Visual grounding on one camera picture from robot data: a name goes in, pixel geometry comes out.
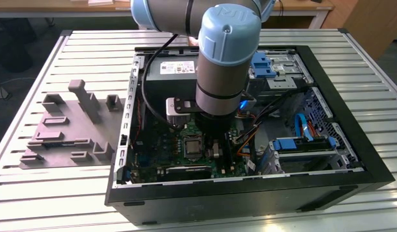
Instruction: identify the green motherboard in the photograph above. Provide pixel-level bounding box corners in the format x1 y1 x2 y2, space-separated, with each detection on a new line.
130 113 248 183

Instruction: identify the black camera cable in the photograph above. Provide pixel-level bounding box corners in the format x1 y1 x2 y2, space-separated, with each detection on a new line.
141 33 186 132

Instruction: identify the grey parts rack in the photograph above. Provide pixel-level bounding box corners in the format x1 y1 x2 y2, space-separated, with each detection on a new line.
19 79 129 170

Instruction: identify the red orange wire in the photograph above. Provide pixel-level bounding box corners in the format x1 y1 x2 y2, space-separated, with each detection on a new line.
306 120 321 139

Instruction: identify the RAM stick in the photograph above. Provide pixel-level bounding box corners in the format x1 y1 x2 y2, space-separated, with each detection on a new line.
43 142 77 148

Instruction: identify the grey power supply unit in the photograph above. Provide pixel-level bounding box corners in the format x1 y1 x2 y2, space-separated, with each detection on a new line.
138 57 200 116

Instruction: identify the wooden cabinet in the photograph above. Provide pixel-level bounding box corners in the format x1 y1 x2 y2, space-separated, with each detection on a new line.
322 0 397 61

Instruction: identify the metal drive cage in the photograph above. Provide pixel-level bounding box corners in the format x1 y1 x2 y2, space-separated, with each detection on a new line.
245 50 316 105

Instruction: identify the CPU socket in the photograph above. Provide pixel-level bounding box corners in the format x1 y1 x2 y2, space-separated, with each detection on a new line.
183 136 205 160

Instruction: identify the wooden desk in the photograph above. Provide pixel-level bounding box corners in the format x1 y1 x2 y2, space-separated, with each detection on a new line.
0 0 334 29

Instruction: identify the black PC case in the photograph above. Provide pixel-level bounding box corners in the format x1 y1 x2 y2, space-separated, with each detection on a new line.
103 44 397 226

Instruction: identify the blue plastic drive carrier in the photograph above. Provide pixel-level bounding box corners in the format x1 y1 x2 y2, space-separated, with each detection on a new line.
250 51 280 79

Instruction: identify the blue flat wire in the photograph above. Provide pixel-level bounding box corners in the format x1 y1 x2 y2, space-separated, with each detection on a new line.
294 113 316 143

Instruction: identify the black graphics card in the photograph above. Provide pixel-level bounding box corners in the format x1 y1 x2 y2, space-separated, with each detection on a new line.
165 165 213 181

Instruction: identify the hard disk in blue carrier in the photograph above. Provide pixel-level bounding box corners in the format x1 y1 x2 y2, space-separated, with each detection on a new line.
272 135 338 152

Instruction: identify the black cable bundle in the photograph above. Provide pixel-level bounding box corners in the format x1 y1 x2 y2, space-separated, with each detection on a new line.
233 86 310 145

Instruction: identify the small pale box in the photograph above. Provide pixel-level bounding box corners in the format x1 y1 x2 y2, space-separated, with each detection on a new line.
87 0 114 7

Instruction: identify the metal disk bay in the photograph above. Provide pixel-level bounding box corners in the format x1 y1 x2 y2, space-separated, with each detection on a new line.
258 135 365 175

